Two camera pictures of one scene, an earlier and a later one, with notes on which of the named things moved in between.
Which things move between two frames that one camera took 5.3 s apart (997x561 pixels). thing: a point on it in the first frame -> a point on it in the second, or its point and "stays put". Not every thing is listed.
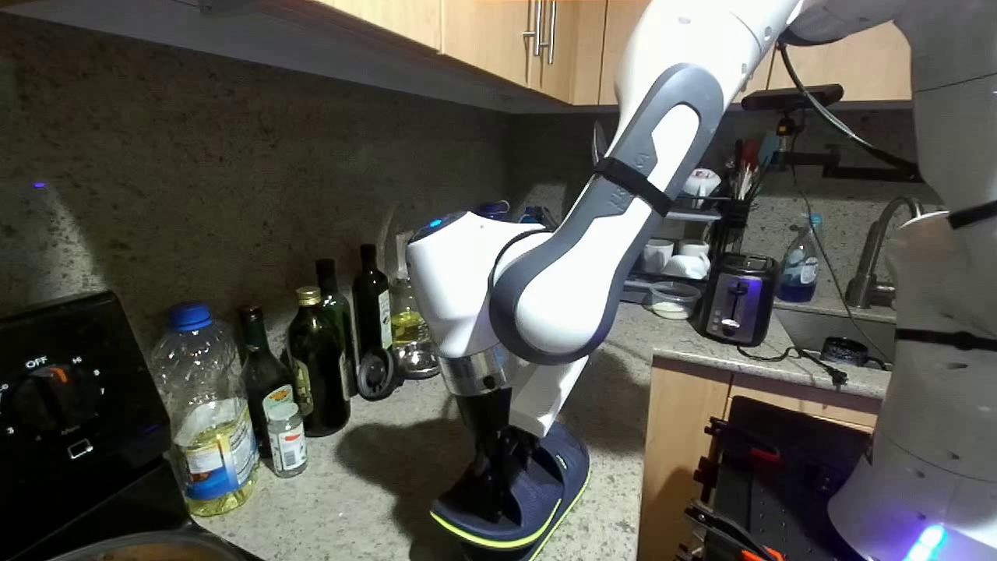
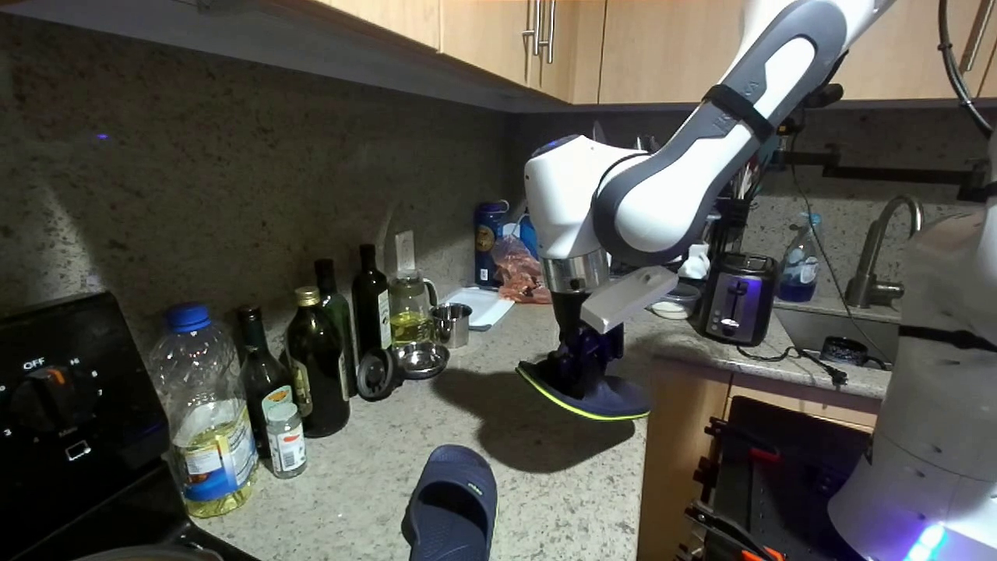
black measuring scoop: (376, 374) stays put
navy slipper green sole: (545, 490) -> (602, 397)
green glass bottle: (331, 335) stays put
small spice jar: (287, 441) stays put
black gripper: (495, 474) -> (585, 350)
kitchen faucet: (863, 290) stays put
